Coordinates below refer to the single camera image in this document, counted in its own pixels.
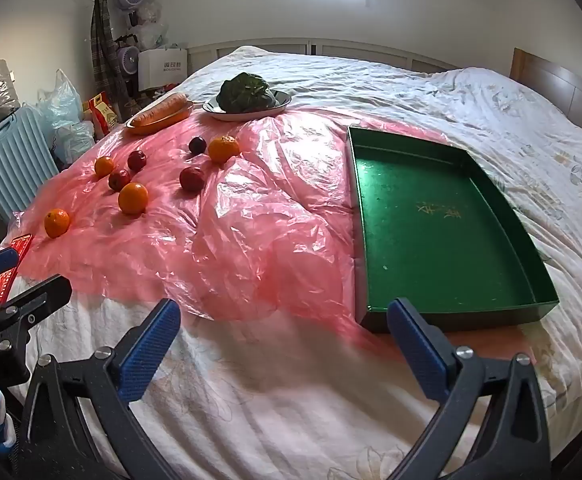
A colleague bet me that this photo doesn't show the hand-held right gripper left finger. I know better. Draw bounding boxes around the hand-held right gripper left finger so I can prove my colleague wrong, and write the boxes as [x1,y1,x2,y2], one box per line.
[18,298,182,480]

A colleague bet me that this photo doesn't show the translucent plastic bag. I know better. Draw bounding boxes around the translucent plastic bag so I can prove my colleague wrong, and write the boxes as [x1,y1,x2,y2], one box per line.
[38,69,96,166]

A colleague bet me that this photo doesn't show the plaid scarf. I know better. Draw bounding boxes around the plaid scarf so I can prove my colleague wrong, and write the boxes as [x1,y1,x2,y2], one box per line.
[90,0,132,111]

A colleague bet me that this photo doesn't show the large orange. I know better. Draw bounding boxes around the large orange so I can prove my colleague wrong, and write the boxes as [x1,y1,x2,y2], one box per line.
[208,135,241,164]
[118,182,150,215]

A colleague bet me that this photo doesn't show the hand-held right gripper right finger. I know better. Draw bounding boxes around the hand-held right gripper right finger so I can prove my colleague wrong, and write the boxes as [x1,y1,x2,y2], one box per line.
[386,297,552,480]

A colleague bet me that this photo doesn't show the red and yellow packet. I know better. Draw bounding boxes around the red and yellow packet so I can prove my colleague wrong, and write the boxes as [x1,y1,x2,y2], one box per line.
[82,91,122,138]

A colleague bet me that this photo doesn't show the white cardboard box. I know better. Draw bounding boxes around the white cardboard box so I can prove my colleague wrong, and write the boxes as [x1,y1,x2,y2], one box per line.
[138,47,189,92]

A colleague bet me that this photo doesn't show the green tray box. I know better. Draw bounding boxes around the green tray box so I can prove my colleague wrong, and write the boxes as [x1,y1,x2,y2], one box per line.
[346,126,559,335]

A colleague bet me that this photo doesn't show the red flat packet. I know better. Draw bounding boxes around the red flat packet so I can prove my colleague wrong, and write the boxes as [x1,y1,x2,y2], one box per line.
[0,233,34,311]

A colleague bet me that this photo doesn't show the wooden headboard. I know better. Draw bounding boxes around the wooden headboard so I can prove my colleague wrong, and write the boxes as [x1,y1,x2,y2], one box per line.
[510,47,582,133]

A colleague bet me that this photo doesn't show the light blue suitcase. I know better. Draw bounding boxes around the light blue suitcase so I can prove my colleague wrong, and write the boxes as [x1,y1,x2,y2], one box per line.
[0,105,62,223]

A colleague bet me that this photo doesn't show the green leafy vegetable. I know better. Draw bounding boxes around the green leafy vegetable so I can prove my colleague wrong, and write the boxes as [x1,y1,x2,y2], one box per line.
[218,72,278,112]

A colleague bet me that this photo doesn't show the pink plastic sheet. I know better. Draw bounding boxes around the pink plastic sheet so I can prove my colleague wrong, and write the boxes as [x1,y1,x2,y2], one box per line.
[1,104,537,361]

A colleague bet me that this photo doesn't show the carrot on orange plate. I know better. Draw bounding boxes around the carrot on orange plate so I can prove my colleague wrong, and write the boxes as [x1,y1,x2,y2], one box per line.
[126,101,194,136]

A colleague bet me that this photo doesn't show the clear plastic bags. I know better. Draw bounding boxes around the clear plastic bags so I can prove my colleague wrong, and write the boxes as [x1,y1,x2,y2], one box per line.
[133,2,169,51]

